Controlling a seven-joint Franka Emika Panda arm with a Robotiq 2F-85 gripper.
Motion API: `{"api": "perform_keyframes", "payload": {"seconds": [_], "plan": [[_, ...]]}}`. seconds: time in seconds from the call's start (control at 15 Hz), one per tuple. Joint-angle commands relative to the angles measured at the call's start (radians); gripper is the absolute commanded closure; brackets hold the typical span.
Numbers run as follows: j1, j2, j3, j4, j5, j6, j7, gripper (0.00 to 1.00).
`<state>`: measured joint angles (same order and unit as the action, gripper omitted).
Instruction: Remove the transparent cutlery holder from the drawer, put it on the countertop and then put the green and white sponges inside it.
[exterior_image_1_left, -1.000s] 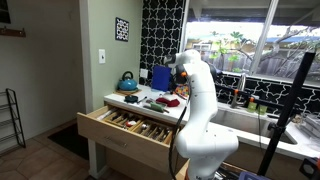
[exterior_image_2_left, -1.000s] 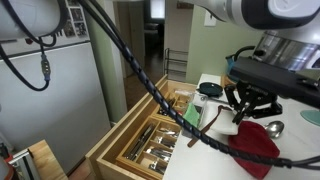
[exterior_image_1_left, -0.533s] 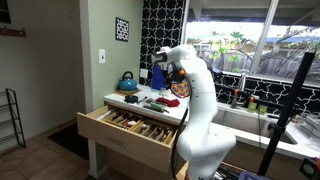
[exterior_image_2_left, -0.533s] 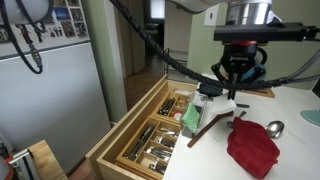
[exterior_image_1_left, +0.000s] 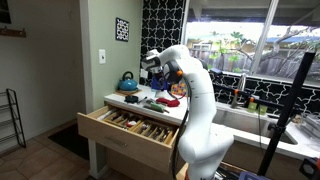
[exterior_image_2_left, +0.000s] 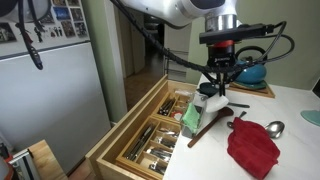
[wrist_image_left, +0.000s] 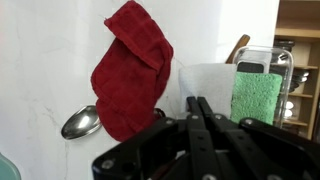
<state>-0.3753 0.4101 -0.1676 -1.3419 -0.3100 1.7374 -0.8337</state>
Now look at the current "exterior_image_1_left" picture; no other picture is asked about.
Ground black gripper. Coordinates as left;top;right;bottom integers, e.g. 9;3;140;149
151;69;166;94

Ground colourful pot holder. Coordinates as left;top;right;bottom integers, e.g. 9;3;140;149
170;82;188;98

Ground large bamboo cutlery organizer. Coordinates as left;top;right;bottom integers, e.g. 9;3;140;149
130;118;177;145

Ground small bamboo cutlery organizer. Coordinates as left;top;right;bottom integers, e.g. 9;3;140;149
102;109;145;132

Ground light wooden drawer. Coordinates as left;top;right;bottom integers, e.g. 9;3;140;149
76;103;179;174

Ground blue container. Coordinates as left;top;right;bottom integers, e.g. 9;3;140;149
150;77;169;92

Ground red cloth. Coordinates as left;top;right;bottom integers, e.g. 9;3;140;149
155;97;181;108

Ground black round dish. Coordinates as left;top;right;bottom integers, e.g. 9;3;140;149
124;94;140;104

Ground square wooden trivet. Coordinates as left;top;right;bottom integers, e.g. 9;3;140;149
114;88;142;98

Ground steel teaspoon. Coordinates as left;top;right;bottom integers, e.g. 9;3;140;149
138;123;151;134

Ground steel tablespoon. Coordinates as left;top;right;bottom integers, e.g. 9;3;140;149
154;128;168;141

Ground white plastic item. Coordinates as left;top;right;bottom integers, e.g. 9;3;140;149
96;108;118;122

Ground dark blue sill object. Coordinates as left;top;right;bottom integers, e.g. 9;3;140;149
209;67;224;76

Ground steel faucet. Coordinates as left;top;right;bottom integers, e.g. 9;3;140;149
230;73;248;110

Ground wooden robot stand top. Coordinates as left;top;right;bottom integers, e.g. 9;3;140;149
175;162;189;180

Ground white counter leg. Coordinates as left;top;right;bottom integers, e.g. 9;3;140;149
87;139;108;179

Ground steel sink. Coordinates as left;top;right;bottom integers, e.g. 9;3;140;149
211;107;298;146

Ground dark floor mat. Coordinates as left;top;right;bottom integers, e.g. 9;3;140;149
47;123;90;162

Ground blue plastic object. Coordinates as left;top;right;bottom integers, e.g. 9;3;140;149
237;170;269;180

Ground black tripod pole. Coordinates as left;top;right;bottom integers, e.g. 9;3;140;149
257;51;317;177

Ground black metal shoe rack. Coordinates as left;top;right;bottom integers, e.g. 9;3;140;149
0;87;27;150

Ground wooden coat rack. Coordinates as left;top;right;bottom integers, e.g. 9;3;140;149
0;26;27;38

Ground grey stacked trays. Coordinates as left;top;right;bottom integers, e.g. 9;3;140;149
293;112;320;141

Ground black box orange mark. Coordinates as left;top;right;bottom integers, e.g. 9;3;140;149
298;157;320;180

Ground white wall outlet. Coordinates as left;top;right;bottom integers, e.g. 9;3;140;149
139;69;150;80

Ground teal kettle black handle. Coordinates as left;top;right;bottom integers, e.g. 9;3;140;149
117;70;139;93

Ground white light switch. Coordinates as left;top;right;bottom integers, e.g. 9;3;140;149
98;48;107;65

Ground black white patterned wall art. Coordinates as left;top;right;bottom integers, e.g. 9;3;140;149
115;16;130;43

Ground metal drawer handle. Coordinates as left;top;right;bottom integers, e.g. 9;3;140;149
104;135;128;149

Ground black corrugated cable conduit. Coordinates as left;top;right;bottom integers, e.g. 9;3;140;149
159;73;194;180

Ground white window frame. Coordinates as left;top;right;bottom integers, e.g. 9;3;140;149
179;0;320;88

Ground dark picture frame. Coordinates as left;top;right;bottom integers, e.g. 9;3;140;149
0;0;12;24

